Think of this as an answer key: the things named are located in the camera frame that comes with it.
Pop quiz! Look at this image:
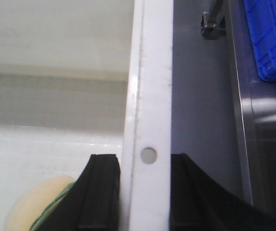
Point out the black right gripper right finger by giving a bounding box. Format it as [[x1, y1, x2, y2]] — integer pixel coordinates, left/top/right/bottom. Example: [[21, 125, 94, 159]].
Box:
[[170, 154, 273, 231]]

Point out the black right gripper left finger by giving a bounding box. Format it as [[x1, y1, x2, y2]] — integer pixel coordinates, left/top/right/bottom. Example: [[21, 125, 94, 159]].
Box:
[[40, 154, 120, 231]]

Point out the yellow round plush toy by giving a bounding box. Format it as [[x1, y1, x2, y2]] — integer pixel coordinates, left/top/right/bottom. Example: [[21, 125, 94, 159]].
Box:
[[3, 175, 75, 231]]

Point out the white plastic Totelife crate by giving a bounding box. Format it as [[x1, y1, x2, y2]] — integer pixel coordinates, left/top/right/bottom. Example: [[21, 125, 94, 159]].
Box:
[[0, 0, 173, 231]]

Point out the blue plastic bin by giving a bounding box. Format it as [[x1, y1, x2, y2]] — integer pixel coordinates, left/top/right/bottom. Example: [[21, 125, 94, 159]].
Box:
[[243, 0, 276, 81]]

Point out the metal shelf frame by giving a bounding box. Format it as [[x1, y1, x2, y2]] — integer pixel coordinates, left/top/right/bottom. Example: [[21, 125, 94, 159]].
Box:
[[201, 0, 276, 219]]

